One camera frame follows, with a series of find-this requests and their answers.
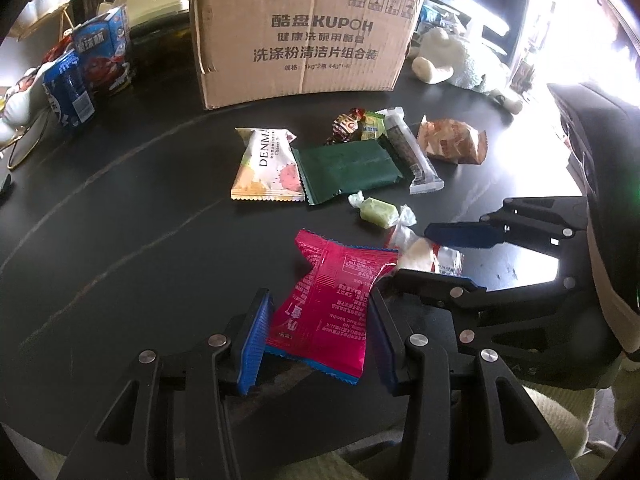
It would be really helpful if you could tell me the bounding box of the clear packet with dark bar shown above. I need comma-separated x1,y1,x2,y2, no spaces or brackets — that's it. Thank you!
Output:
377,106,445,196

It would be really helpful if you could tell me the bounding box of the dark foil wrapped candy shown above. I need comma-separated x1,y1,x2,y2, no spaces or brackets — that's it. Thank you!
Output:
327,107,368,146

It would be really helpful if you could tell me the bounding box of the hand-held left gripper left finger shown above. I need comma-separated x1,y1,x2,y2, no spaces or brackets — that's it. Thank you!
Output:
55,287,276,480

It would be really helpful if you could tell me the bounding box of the red and white packet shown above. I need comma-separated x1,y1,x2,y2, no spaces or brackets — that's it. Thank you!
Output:
44,35,76,65

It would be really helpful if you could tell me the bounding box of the white shell dish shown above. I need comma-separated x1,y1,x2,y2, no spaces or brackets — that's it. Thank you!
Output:
10,0,88,41

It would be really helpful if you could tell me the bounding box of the white plush sheep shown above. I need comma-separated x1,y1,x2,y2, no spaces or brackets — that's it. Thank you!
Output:
410,25,526,113

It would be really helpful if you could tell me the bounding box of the pink snack packet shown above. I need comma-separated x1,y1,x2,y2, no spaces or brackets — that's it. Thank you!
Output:
265,229,401,386

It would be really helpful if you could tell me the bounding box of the orange-brown snack packet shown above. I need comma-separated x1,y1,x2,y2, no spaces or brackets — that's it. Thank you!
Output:
417,116,488,165

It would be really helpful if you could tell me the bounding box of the dark green snack packet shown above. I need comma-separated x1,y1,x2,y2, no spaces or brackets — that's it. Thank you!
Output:
291,137,416,206

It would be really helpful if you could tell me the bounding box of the green wrapped candy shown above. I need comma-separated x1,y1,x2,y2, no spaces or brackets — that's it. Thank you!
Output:
348,191,417,228

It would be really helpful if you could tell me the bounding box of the cream printed snack packet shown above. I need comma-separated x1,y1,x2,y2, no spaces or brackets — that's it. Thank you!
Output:
231,127,306,203

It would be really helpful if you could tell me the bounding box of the white candy with red print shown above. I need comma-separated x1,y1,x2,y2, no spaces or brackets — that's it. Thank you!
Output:
384,225,465,277

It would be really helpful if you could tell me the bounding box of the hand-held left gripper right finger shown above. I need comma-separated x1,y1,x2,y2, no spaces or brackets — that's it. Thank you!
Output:
367,287,581,480

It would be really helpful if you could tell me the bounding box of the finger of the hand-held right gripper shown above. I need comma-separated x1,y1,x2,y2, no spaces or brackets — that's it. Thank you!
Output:
424,196,591,273
375,268,586,350

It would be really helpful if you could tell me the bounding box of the yellow-green small snack packet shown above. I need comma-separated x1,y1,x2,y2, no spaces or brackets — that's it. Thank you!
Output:
360,111,386,142

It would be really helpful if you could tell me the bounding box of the blue packet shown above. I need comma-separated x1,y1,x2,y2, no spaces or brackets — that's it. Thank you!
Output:
420,4,453,28

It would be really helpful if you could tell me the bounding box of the small blue snack box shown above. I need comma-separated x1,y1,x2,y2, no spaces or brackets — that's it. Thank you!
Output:
42,51,97,131

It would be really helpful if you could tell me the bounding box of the large blue snack box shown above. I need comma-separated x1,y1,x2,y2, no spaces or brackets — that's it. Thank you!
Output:
72,5,137,97

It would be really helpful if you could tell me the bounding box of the brown cardboard box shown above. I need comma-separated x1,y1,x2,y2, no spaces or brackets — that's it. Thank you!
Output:
187,0,427,111

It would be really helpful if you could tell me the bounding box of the black shelf unit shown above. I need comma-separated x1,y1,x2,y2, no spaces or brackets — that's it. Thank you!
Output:
395,0,536,81

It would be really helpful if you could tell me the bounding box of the person's cream clothing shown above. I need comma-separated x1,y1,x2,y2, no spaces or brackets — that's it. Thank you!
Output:
520,352,638,461

